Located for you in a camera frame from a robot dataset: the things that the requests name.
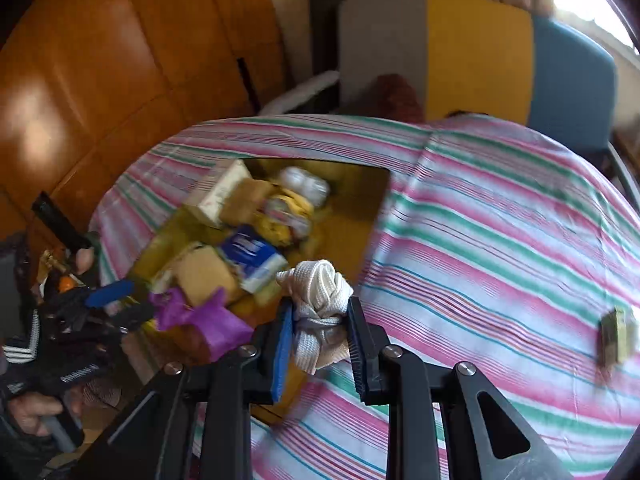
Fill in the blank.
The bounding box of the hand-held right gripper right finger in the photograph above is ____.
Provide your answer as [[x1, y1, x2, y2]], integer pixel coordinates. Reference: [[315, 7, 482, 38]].
[[346, 296, 576, 480]]

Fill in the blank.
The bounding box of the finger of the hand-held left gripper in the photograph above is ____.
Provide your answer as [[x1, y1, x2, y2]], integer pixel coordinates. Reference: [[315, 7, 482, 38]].
[[82, 302, 157, 335], [47, 279, 138, 313]]

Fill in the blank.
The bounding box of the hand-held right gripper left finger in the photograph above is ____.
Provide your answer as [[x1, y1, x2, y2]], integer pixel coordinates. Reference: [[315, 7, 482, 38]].
[[70, 297, 296, 480]]

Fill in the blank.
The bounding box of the purple plastic bag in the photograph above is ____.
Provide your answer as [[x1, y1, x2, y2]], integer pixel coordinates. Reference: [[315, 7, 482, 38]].
[[150, 287, 255, 363]]

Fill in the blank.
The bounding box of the white sock bundle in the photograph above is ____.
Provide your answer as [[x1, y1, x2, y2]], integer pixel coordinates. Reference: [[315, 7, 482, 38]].
[[276, 259, 355, 375]]

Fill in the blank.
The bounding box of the yellow sponge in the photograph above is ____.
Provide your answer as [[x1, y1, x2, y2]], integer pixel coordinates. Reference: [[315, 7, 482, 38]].
[[152, 242, 241, 308], [220, 180, 273, 228]]

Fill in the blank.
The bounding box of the blue tissue packet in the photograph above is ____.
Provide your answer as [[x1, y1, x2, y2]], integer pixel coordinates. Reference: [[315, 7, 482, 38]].
[[220, 226, 290, 295]]

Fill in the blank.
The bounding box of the yellow sock bundle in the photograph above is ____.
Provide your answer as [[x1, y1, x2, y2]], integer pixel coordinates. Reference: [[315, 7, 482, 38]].
[[255, 187, 316, 248]]

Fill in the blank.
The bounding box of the cream and green carton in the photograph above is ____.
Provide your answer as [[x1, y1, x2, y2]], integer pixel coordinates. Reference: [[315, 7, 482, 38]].
[[182, 160, 253, 228]]

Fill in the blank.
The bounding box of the cardboard box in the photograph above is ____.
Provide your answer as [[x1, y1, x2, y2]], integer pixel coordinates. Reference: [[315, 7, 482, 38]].
[[117, 157, 392, 426]]

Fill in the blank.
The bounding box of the white plastic bag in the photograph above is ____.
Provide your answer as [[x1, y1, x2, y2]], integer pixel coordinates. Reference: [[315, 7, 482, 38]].
[[277, 166, 331, 206]]

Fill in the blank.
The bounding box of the person's left hand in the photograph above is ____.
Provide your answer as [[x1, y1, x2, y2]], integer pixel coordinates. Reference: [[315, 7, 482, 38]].
[[7, 387, 86, 442]]

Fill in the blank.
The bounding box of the black stick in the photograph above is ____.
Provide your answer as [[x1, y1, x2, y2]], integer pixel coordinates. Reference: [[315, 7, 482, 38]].
[[31, 191, 96, 252]]

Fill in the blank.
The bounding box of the striped bedsheet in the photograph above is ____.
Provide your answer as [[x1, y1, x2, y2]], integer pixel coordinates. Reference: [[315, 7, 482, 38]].
[[90, 114, 640, 480]]

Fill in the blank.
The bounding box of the wooden wardrobe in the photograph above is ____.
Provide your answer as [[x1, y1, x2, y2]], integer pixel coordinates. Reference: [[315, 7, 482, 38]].
[[0, 0, 292, 243]]

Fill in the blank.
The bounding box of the dark red pillow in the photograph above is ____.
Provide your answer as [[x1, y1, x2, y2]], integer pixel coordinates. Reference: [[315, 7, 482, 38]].
[[375, 74, 426, 123]]

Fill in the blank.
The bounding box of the white cushion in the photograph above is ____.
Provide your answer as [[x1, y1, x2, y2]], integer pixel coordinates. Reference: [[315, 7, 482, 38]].
[[257, 70, 341, 116]]

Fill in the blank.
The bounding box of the small olive green box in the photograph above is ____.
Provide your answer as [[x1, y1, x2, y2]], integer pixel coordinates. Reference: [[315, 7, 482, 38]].
[[599, 306, 639, 368]]

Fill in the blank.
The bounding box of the grey yellow blue headboard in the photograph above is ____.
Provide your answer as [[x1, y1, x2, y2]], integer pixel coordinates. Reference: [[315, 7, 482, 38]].
[[337, 0, 618, 153]]

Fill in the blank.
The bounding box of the black bed post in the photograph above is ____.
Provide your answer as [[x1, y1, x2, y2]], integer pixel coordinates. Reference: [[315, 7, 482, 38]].
[[309, 0, 347, 113]]

